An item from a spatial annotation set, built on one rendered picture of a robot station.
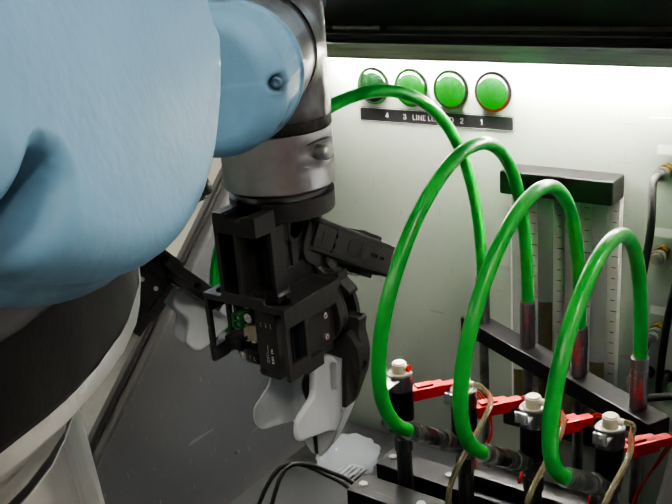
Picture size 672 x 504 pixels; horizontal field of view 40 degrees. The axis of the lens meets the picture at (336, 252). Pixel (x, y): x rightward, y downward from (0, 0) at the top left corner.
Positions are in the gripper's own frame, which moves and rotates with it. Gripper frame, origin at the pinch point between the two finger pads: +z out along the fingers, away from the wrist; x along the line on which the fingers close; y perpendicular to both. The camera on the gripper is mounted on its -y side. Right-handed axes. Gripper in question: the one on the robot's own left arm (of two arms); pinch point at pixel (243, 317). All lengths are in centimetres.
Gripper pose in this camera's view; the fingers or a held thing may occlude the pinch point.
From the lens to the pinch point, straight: 94.9
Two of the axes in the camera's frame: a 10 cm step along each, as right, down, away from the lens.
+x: 3.9, 0.7, -9.2
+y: -5.4, 8.2, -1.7
